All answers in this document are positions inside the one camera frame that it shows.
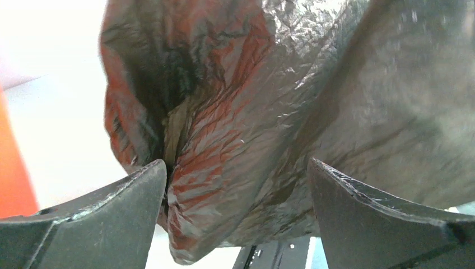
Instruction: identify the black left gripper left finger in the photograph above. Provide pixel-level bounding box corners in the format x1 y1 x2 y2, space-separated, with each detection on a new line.
1 160 167 268

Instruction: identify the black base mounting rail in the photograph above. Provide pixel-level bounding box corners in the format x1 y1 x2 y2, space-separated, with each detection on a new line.
233 236 328 269

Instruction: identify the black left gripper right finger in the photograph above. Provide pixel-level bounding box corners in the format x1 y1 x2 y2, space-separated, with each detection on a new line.
307 158 474 268

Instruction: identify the black plastic trash bag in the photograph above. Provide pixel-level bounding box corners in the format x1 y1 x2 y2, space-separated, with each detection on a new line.
100 1 474 265

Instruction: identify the orange plastic trash bin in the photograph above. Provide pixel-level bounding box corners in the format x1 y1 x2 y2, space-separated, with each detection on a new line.
1 91 39 218

